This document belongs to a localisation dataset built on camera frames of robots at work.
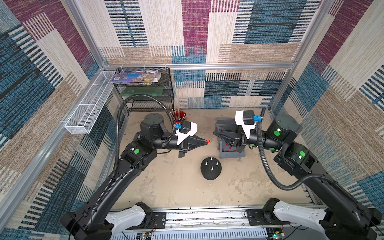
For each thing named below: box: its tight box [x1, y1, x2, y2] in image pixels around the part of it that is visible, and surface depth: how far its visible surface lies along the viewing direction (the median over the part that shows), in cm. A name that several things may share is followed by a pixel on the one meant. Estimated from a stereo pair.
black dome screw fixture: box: [200, 157, 222, 181], surface depth 83 cm
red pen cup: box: [171, 110, 187, 124], surface depth 101 cm
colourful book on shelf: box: [110, 69, 162, 85], surface depth 83 cm
